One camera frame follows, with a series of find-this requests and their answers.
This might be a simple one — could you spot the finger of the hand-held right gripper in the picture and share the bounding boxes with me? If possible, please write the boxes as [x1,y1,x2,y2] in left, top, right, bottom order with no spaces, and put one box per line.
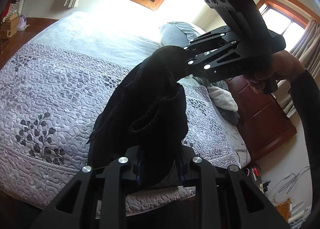
[184,27,240,56]
[185,42,242,73]

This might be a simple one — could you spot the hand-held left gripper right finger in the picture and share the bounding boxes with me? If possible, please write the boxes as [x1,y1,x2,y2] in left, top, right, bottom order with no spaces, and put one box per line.
[176,145,290,229]

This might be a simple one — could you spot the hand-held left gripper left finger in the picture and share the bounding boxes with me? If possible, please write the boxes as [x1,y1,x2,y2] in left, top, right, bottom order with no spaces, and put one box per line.
[29,146,143,229]

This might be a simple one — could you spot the black pants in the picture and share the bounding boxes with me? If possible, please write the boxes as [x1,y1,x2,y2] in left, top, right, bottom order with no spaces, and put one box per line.
[86,45,189,189]

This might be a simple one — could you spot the person's right forearm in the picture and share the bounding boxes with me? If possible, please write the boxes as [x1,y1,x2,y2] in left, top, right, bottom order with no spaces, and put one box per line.
[287,69,320,211]

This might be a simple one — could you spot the person's right hand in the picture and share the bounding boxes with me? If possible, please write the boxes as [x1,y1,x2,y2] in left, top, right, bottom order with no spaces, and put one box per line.
[246,50,307,93]

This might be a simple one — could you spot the small wooden framed window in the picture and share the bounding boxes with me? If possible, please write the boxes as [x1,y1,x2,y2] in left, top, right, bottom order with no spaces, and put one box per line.
[257,0,316,30]

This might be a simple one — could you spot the white fleece garment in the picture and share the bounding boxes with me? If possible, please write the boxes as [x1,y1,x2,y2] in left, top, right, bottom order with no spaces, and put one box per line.
[207,85,238,113]

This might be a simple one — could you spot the dark grey fleece garment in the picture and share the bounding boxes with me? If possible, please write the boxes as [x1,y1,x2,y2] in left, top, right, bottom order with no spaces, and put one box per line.
[219,110,241,125]

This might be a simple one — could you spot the red power strip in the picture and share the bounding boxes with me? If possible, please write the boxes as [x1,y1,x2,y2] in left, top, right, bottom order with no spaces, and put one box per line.
[250,165,262,181]

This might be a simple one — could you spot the wooden nightstand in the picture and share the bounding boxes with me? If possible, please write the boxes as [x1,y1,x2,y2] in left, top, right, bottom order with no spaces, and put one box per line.
[226,75,298,163]

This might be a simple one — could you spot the light wooden box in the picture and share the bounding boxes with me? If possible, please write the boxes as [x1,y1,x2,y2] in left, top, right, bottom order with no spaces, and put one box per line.
[275,201,293,220]

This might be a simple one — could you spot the grey quilted bedspread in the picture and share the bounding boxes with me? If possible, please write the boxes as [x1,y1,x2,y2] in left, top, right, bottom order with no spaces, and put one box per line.
[0,43,238,217]

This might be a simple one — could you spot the bed with grey sheet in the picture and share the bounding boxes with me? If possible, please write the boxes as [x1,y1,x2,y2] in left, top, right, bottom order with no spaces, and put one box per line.
[0,12,252,219]

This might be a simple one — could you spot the pale lilac round object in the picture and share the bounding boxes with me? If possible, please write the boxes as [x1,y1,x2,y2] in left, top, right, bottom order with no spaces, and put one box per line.
[17,15,28,30]

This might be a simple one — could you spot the cardboard box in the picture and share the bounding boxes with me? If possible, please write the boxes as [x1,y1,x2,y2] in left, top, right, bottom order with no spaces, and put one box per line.
[2,17,20,29]
[0,26,19,41]

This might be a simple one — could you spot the striped hanging bag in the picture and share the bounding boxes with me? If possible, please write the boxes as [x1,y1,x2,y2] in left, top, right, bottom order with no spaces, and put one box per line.
[5,0,21,18]

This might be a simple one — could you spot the black cable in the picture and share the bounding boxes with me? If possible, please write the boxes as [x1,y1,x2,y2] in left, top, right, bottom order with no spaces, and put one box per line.
[235,143,252,167]

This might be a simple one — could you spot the grey wire bundle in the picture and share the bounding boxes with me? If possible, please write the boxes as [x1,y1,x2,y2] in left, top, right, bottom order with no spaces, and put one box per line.
[272,166,312,202]

